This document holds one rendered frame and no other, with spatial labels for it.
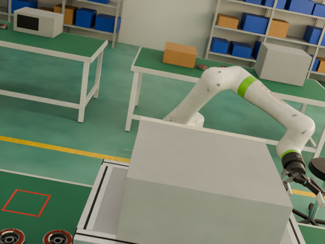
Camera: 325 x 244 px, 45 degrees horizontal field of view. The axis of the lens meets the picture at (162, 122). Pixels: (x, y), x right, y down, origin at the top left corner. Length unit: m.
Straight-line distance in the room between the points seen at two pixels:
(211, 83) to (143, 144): 0.77
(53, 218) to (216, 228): 0.87
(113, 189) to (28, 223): 0.53
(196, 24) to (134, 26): 1.25
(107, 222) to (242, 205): 0.39
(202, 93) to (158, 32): 6.24
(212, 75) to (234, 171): 0.81
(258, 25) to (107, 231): 6.75
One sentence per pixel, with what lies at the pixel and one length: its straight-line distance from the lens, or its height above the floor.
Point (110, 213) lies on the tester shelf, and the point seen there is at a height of 1.11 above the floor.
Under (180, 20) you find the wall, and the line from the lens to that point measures 8.04.
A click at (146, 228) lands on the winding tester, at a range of 1.07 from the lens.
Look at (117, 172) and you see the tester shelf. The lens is 1.38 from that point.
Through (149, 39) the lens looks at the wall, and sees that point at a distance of 8.13.
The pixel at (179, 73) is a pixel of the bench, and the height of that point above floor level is 0.75.
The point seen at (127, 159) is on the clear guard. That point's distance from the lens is 1.57.
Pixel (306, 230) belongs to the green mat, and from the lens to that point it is 2.07.
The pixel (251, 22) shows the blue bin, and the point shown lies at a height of 0.94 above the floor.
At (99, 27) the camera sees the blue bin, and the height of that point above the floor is 0.34.
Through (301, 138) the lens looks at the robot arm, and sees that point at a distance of 1.82.
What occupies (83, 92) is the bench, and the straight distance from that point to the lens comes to 4.18.
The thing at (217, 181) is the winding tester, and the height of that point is 1.32.
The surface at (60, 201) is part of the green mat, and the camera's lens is 1.84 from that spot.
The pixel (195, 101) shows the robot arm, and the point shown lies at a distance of 1.94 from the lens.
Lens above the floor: 1.84
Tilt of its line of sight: 23 degrees down
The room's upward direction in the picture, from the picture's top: 11 degrees clockwise
